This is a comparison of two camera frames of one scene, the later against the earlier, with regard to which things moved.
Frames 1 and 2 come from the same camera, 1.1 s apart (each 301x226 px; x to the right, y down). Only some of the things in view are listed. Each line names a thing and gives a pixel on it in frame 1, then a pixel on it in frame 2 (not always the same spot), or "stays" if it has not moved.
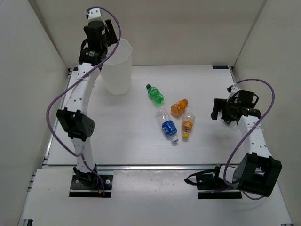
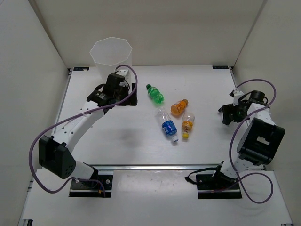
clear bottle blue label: [168, 126] stays
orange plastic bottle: [179, 107] stays
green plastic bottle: [154, 94] stays
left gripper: [112, 38] → [131, 101]
